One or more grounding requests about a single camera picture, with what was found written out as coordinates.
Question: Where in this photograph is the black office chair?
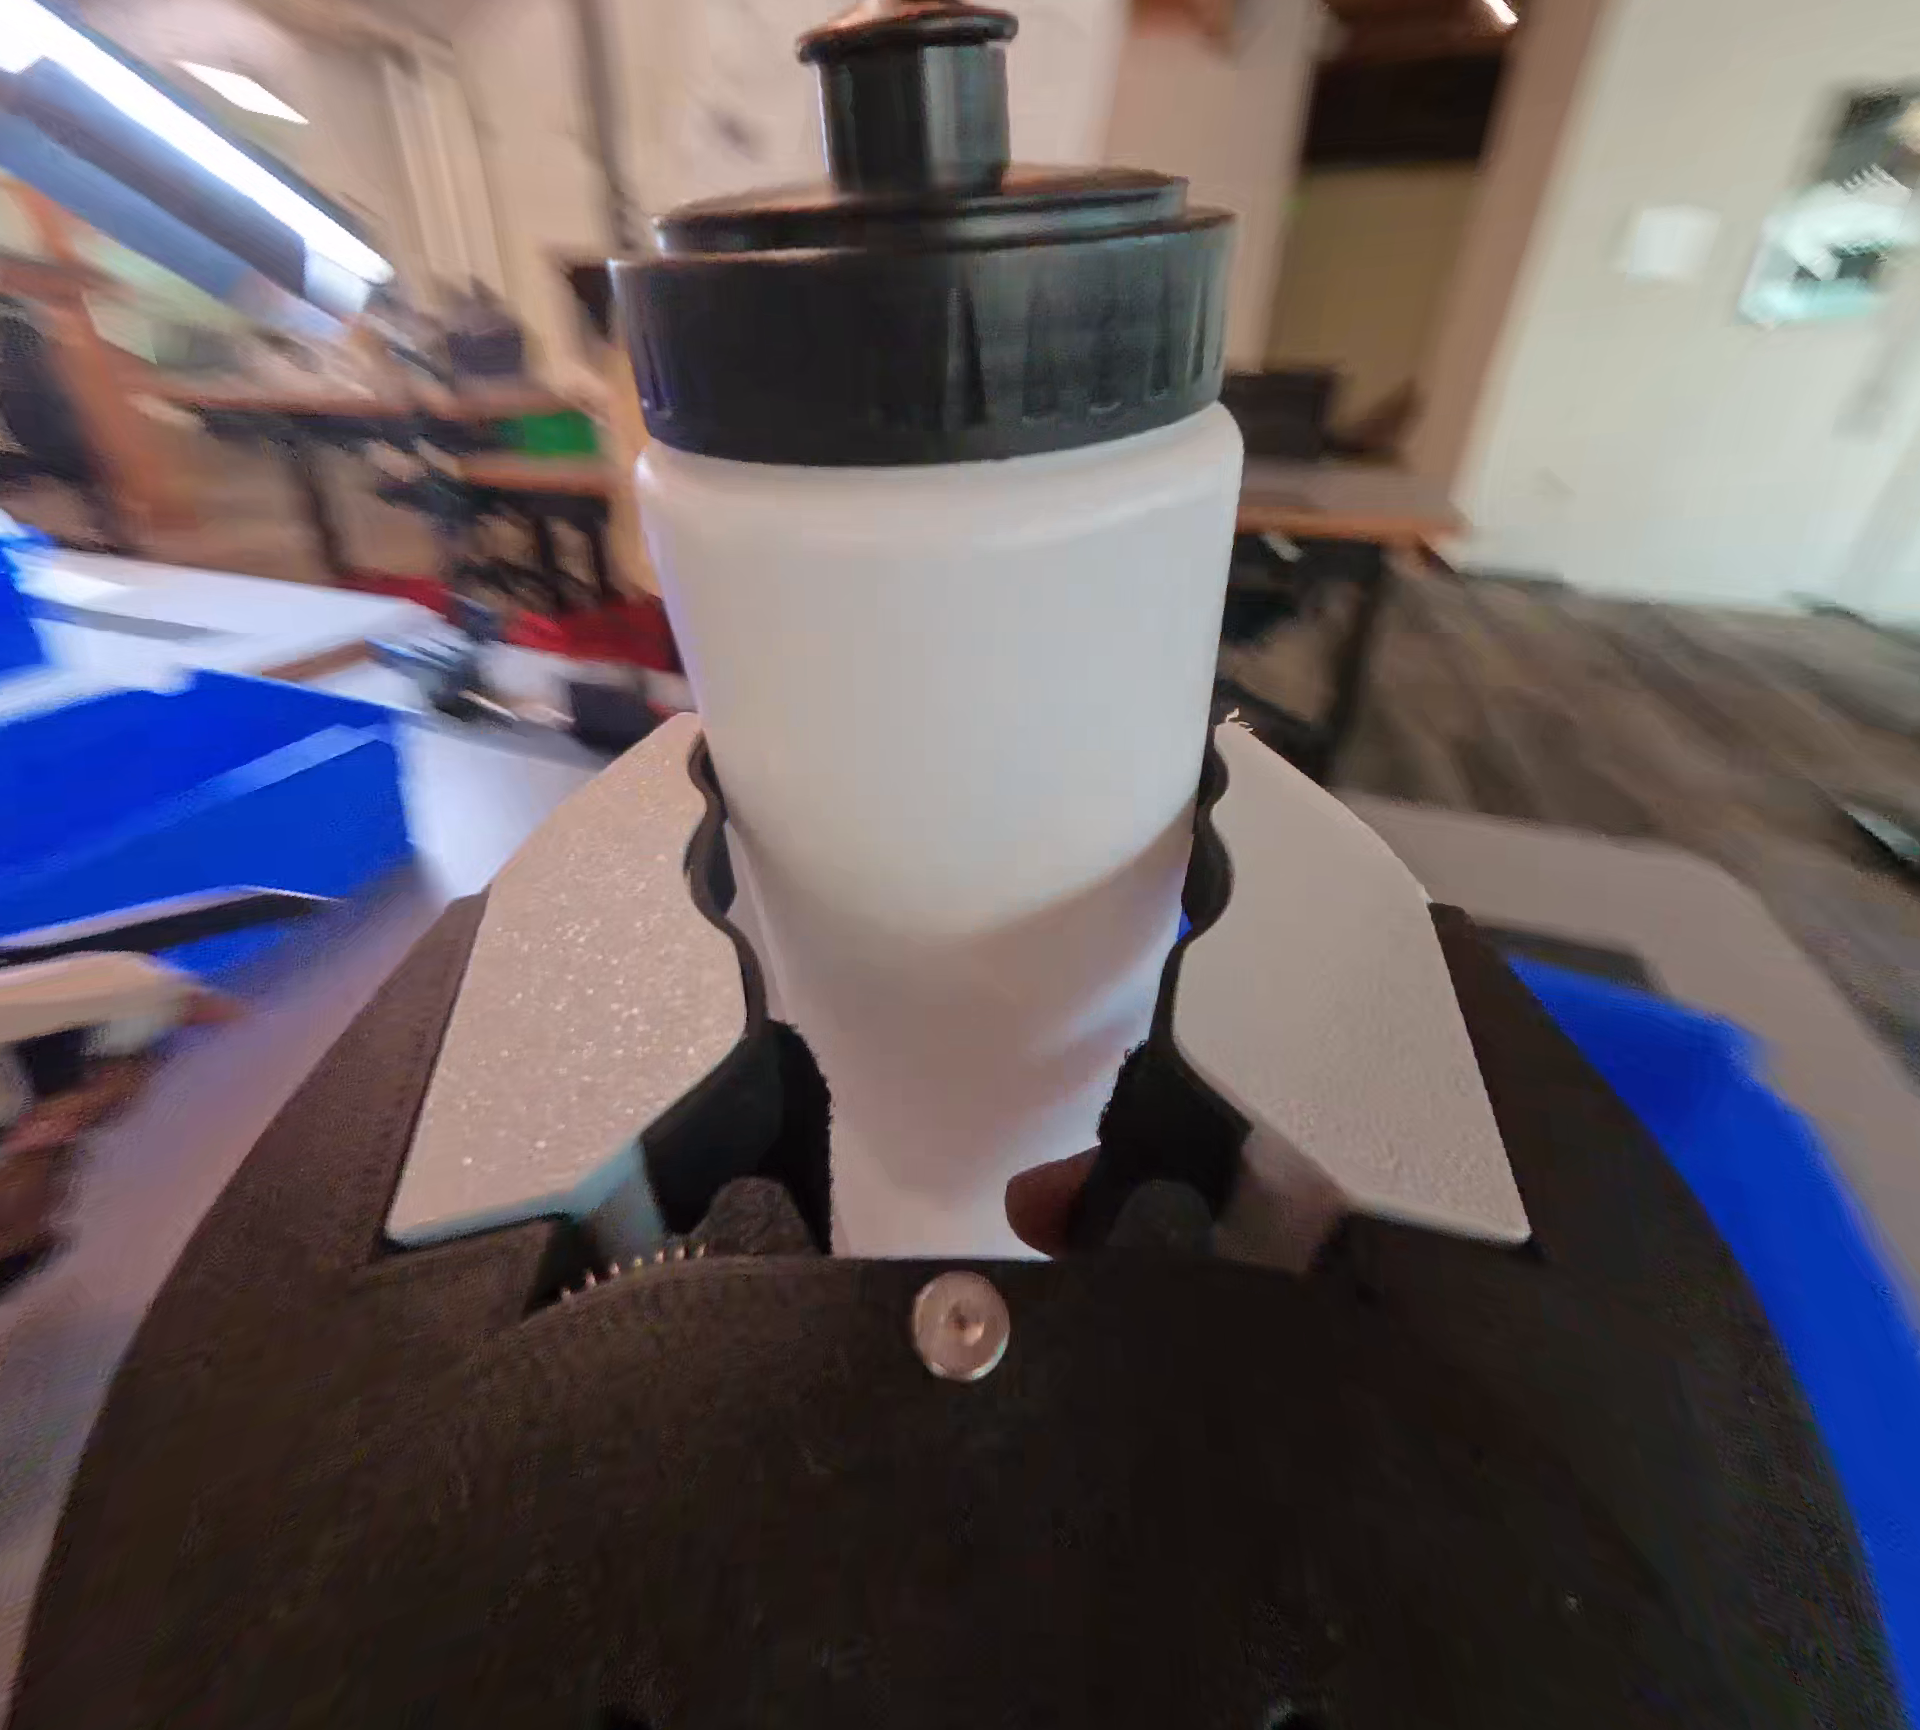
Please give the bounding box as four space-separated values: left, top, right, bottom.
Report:
1231 368 1420 465

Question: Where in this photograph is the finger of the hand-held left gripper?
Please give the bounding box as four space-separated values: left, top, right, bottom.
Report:
0 952 213 1051

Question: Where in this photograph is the red bag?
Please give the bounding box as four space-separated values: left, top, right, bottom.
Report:
517 597 678 675

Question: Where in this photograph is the white wall sign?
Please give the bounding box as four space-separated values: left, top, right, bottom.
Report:
1621 203 1721 282

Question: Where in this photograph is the white plastic bottle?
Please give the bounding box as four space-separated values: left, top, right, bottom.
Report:
632 403 1248 1260

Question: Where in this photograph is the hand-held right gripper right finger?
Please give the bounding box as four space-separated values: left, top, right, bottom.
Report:
1167 718 1536 1278

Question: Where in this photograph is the grey light panel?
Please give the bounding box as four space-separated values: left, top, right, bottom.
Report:
0 0 400 308

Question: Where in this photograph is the blue plastic bin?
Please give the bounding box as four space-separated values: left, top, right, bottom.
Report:
0 515 414 968
1507 952 1901 1659

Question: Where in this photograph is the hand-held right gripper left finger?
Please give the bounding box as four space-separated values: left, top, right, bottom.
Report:
386 714 757 1256

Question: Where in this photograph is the black bottle lid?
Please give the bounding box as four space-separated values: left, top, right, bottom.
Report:
607 0 1240 468

